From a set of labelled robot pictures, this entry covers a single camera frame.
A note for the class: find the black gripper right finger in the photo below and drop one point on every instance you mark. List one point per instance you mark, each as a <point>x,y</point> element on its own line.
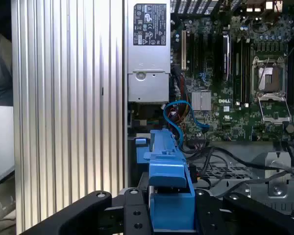
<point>208,213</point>

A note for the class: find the white flat panel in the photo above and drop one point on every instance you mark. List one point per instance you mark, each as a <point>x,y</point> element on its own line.
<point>1,142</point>

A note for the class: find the metal socket cover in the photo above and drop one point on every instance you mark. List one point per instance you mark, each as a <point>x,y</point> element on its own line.
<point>275,120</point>

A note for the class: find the silver finned heatsink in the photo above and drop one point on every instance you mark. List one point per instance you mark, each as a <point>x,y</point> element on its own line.
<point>201,101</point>

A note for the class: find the black RAM slot white clips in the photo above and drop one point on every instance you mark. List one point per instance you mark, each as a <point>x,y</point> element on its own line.
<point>237,73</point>
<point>246,73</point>

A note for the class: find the open metal PC case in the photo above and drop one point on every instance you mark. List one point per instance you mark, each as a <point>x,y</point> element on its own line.
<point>259,195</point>

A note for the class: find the black multi-pin connector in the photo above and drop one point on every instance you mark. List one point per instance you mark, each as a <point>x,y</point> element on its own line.
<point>197,144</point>

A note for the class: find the black expansion slot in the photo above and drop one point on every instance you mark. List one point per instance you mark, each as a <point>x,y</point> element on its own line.
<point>191,54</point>

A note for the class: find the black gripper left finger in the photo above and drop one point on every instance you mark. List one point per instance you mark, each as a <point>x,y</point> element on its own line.
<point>134,213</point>

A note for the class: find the silver power supply unit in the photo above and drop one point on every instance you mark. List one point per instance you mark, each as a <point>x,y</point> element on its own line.
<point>149,61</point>

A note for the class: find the beige expansion slot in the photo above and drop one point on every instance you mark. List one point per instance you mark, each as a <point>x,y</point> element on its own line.
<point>183,49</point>

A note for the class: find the hard disk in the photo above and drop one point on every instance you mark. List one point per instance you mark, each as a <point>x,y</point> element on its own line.
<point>171,210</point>

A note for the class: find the CPU socket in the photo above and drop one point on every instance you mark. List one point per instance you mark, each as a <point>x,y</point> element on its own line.
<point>272,80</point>

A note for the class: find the green Dell motherboard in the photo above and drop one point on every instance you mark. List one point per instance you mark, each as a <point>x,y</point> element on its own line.
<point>235,117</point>

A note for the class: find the grey metal bracket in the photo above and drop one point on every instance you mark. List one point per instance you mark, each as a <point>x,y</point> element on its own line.
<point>278,191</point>

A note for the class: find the person in grey shirt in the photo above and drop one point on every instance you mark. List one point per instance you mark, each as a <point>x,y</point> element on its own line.
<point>0,73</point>

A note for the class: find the round coin battery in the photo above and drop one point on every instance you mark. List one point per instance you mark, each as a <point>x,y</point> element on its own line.
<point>290,127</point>

